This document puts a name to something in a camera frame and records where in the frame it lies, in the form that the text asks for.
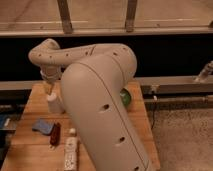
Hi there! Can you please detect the left metal window post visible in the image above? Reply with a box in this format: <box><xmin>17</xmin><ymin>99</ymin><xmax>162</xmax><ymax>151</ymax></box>
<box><xmin>57</xmin><ymin>0</ymin><xmax>73</xmax><ymax>34</ymax></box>

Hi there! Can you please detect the grey pipe fitting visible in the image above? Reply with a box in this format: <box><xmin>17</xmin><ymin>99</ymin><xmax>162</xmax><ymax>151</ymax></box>
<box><xmin>195</xmin><ymin>60</ymin><xmax>213</xmax><ymax>83</ymax></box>

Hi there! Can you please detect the green bowl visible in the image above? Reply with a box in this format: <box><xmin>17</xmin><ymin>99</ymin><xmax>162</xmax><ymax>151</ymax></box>
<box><xmin>120</xmin><ymin>88</ymin><xmax>132</xmax><ymax>107</ymax></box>

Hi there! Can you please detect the small white ball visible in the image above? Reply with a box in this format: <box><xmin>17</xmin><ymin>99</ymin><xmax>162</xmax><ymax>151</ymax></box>
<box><xmin>69</xmin><ymin>128</ymin><xmax>77</xmax><ymax>136</ymax></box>

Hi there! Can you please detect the white remote control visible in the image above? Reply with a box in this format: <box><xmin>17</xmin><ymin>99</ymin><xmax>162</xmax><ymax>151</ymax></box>
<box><xmin>64</xmin><ymin>137</ymin><xmax>78</xmax><ymax>171</ymax></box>

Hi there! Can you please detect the white ceramic cup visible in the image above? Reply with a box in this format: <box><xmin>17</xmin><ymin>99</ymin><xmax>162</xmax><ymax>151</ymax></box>
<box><xmin>46</xmin><ymin>92</ymin><xmax>65</xmax><ymax>114</ymax></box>

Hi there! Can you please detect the right metal window post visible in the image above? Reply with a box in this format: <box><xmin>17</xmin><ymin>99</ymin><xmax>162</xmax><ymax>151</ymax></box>
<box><xmin>125</xmin><ymin>0</ymin><xmax>137</xmax><ymax>32</ymax></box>

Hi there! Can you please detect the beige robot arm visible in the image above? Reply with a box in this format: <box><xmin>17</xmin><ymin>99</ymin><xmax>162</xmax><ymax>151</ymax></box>
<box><xmin>28</xmin><ymin>39</ymin><xmax>155</xmax><ymax>171</ymax></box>

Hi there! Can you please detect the metal window post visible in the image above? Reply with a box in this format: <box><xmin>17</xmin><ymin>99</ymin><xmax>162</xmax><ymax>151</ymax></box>
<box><xmin>57</xmin><ymin>0</ymin><xmax>73</xmax><ymax>34</ymax></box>
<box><xmin>125</xmin><ymin>0</ymin><xmax>137</xmax><ymax>32</ymax></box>

